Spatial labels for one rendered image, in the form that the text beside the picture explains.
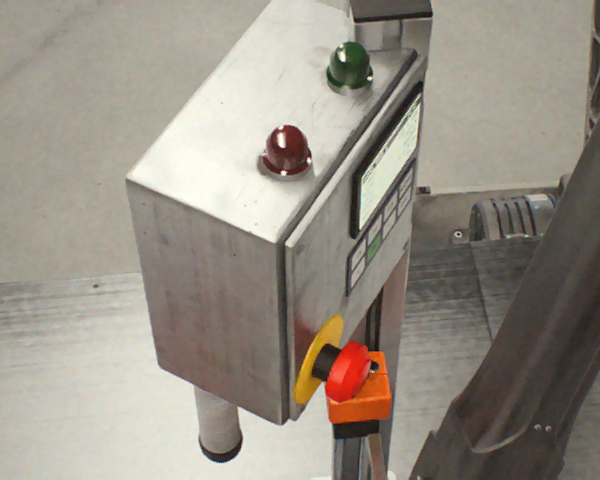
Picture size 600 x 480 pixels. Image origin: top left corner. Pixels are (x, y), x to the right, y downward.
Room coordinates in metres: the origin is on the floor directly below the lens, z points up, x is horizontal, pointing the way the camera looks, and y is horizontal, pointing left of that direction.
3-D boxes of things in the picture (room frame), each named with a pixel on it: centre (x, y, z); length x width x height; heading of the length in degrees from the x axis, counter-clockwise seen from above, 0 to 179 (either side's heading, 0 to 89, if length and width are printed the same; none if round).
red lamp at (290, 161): (0.45, 0.01, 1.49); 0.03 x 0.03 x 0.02
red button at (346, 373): (0.41, -0.02, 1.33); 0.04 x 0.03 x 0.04; 151
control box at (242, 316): (0.49, 0.01, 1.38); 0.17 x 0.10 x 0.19; 151
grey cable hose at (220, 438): (0.50, 0.07, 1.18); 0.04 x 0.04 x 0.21
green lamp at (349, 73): (0.51, -0.03, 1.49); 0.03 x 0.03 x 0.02
